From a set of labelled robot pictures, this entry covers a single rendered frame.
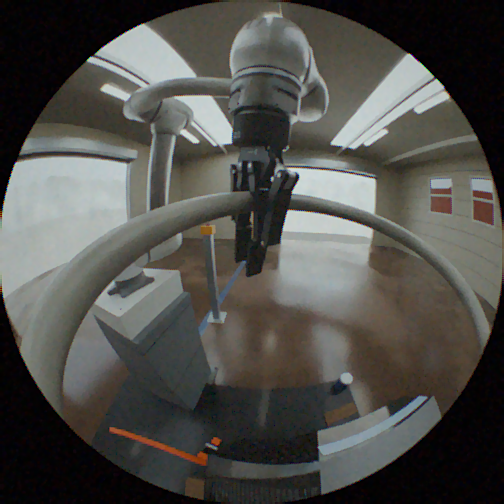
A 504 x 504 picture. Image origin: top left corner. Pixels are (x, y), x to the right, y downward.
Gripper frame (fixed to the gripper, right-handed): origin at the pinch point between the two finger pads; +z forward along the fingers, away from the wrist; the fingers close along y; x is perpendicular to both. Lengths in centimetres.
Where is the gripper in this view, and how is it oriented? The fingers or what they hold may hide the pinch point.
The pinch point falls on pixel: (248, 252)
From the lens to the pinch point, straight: 25.3
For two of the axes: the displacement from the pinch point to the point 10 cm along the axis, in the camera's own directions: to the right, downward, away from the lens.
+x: 8.5, -2.2, 4.8
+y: 5.2, 5.1, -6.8
